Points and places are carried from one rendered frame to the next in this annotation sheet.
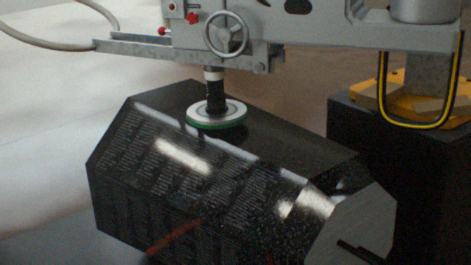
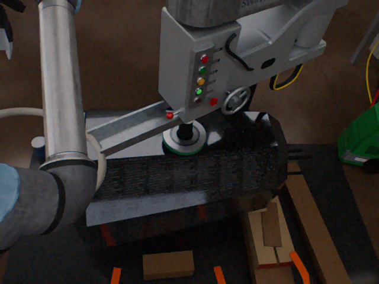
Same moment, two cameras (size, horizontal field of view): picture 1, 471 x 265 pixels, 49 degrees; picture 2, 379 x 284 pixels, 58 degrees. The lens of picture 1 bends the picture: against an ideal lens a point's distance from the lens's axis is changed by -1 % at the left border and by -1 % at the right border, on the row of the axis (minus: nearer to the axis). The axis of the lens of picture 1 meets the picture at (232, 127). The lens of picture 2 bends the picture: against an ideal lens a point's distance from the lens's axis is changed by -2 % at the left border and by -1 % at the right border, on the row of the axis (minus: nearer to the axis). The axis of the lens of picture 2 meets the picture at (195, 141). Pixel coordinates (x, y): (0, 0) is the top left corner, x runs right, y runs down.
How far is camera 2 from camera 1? 1.74 m
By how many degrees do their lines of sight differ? 57
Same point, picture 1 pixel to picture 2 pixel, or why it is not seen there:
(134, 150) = (134, 191)
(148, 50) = (153, 132)
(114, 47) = (123, 145)
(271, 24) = (251, 78)
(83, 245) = (57, 264)
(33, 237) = not seen: outside the picture
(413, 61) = not seen: hidden behind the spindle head
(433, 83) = not seen: hidden behind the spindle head
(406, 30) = (310, 52)
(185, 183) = (199, 187)
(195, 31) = (205, 105)
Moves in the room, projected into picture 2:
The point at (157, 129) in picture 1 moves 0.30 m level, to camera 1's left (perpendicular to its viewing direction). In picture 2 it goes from (143, 169) to (102, 216)
